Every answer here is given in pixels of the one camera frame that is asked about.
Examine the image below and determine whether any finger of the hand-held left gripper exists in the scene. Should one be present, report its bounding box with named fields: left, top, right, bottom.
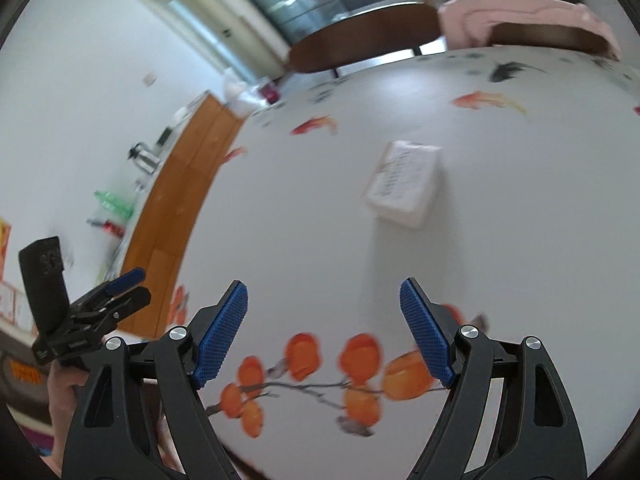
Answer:
left=74, top=286, right=153, bottom=332
left=91, top=267, right=147, bottom=302

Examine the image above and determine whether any white door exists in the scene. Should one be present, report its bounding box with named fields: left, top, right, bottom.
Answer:
left=137, top=0, right=287, bottom=84

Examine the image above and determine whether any brown wooden chair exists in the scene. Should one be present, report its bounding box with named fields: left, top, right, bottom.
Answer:
left=287, top=2, right=443, bottom=79

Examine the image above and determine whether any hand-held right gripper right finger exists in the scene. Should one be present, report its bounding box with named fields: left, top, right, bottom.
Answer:
left=399, top=277, right=587, bottom=480

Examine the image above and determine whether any white plastic bag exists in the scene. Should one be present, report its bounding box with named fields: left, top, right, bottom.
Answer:
left=222, top=67, right=262, bottom=117

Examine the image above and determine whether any red can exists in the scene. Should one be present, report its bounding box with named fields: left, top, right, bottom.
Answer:
left=87, top=217, right=126, bottom=239

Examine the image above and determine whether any person's left hand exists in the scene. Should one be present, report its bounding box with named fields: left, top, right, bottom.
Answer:
left=46, top=361, right=91, bottom=478

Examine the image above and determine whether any green plastic bottle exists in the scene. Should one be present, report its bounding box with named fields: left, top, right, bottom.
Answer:
left=95, top=189, right=135, bottom=217

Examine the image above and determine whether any red and white wall poster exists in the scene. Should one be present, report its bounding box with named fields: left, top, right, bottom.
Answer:
left=0, top=215, right=31, bottom=321

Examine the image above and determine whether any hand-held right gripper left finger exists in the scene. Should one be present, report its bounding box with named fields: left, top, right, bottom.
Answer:
left=61, top=280, right=249, bottom=480

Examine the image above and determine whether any pink covered chair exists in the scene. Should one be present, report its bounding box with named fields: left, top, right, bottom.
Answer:
left=437, top=0, right=623, bottom=59

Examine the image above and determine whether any wooden sideboard with white top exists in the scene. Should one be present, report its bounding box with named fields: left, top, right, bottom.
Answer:
left=107, top=90, right=248, bottom=338

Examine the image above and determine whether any white tablecloth with orange print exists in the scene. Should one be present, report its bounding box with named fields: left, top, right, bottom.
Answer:
left=165, top=45, right=640, bottom=480

